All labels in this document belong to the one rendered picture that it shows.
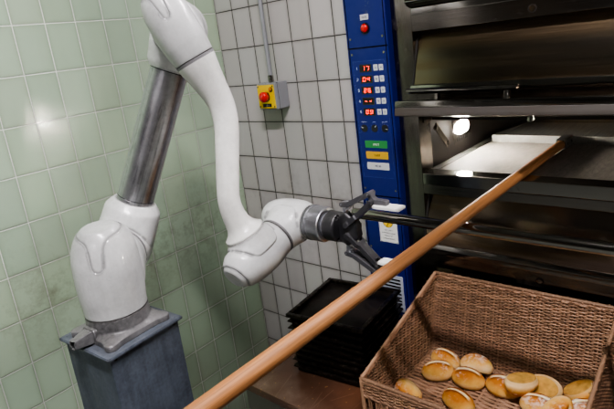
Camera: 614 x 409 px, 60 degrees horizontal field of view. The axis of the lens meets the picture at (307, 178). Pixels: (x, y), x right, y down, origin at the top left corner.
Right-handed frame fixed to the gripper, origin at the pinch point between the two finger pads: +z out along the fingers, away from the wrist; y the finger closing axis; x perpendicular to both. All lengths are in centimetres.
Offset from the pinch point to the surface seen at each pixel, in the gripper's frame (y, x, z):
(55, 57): -49, 16, -115
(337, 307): -0.2, 31.9, 7.5
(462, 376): 57, -32, -3
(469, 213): -0.3, -19.1, 7.4
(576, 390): 55, -41, 25
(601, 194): 4, -55, 27
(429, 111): -21.0, -40.2, -13.1
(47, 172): -14, 27, -115
